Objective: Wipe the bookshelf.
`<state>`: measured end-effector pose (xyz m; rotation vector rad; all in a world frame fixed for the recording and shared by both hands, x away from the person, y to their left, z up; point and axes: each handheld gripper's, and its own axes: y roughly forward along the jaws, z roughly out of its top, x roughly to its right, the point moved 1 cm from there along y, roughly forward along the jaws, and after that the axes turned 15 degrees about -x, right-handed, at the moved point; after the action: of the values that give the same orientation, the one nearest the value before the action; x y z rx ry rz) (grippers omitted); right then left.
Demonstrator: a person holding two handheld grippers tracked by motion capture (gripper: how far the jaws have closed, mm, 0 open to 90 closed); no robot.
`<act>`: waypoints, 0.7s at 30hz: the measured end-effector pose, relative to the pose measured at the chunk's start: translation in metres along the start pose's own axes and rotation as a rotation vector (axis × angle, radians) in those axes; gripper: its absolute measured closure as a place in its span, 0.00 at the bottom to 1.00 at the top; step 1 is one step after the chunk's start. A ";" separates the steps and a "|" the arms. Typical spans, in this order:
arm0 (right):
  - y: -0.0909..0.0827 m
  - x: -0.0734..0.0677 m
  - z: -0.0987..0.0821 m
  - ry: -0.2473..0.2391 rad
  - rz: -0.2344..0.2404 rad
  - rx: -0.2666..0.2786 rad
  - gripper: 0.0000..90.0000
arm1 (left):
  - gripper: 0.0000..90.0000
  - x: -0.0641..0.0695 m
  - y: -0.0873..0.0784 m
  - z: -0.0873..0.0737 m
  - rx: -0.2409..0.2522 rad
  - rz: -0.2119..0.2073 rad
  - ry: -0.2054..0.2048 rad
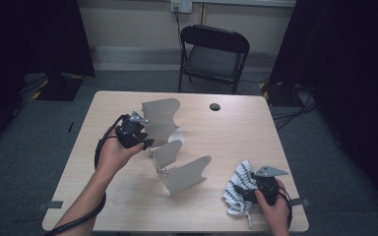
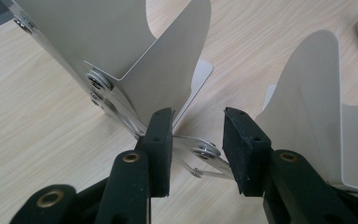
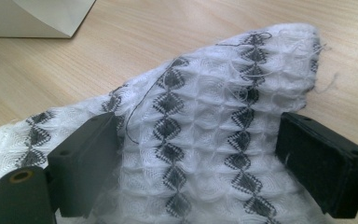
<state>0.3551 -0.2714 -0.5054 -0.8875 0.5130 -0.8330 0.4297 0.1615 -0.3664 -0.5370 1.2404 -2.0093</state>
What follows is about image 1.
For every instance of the black stand base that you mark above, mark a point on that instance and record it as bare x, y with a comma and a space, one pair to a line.
59, 87
277, 95

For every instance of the black folding chair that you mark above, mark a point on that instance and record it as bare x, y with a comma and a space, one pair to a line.
215, 60

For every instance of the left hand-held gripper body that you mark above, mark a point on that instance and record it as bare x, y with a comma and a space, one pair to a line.
129, 134

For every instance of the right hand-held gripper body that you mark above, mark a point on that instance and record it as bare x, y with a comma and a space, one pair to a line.
265, 190

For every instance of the person's right hand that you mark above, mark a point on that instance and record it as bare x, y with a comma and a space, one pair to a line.
277, 218

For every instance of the grey expandable metal rack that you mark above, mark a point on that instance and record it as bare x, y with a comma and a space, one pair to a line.
160, 113

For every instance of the black table grommet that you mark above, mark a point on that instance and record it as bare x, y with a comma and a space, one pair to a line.
215, 106

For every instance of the black curtain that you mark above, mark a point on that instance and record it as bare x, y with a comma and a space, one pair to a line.
347, 65
29, 36

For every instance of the white wall trunking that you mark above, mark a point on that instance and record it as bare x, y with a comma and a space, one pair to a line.
242, 2

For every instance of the white wall socket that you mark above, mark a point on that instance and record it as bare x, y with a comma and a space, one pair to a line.
181, 6

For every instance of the person's left hand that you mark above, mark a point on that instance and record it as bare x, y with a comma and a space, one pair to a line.
113, 155

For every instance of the grey tape piece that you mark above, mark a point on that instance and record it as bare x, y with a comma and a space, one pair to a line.
50, 205
301, 202

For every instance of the white patterned knit cloth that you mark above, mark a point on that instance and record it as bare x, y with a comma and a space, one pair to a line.
239, 177

